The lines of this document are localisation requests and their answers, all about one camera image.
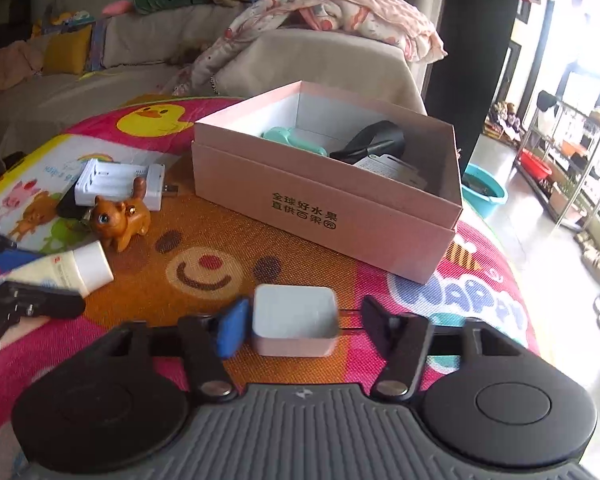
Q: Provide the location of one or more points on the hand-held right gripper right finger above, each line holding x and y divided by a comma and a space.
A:
379, 320

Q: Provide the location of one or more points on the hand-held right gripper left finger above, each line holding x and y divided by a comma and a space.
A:
235, 327

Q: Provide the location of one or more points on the cream tube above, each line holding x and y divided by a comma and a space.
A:
80, 267

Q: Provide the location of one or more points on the small white box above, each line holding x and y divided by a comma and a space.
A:
295, 320

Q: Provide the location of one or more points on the pink cardboard box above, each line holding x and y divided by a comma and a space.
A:
330, 200

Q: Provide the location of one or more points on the white labelled carton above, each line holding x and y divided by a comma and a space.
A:
394, 170

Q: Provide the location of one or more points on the black plastic gadget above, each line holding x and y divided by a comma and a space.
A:
374, 137

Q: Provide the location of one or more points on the teal plastic clip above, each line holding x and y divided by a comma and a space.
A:
285, 136

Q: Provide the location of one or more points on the colourful play mat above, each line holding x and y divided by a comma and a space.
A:
300, 260

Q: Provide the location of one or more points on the brown cat toy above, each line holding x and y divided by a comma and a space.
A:
122, 220

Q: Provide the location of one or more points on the white battery charger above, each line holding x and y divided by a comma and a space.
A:
110, 180

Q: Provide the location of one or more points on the teal basin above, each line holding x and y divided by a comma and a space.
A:
484, 195

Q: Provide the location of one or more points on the orange cloth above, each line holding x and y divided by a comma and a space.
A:
10, 67

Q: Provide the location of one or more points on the yellow cushion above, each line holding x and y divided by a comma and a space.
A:
67, 50

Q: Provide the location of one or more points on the red basin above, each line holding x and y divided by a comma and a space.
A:
535, 164

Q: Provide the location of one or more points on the pair of beige shoes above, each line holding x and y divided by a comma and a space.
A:
592, 257

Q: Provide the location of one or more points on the striped cloth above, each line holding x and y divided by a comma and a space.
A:
96, 45

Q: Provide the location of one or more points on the pile of shoes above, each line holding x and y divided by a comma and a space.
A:
502, 122

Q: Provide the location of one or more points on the colourful toy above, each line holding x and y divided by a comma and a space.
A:
62, 21

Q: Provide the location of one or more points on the beige sofa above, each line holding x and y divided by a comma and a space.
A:
140, 45

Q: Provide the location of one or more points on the metal rack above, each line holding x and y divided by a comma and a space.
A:
579, 160

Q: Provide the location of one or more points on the pink printed blanket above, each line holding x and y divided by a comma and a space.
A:
340, 10

